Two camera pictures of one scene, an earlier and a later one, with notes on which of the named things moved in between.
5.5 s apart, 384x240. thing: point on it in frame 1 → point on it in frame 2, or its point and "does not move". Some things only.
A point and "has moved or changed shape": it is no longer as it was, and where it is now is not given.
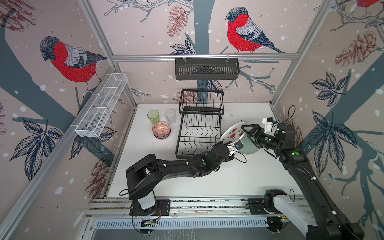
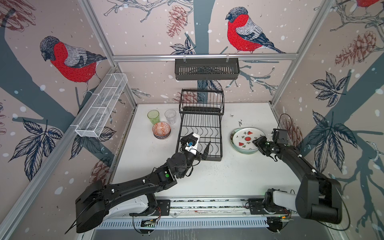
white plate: x=233 y=132 has moved or changed shape
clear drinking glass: x=170 y=115 does not move
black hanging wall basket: x=207 y=70 does not move
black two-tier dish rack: x=200 y=126 does not move
